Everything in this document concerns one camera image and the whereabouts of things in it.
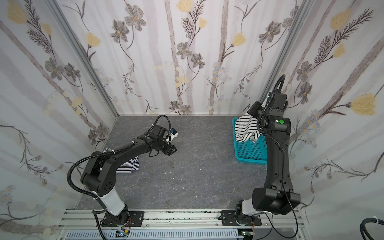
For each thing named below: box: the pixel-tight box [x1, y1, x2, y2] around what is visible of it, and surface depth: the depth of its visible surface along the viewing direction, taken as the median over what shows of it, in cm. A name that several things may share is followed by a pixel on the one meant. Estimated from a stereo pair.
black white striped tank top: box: [235, 112, 264, 143], surface depth 83 cm
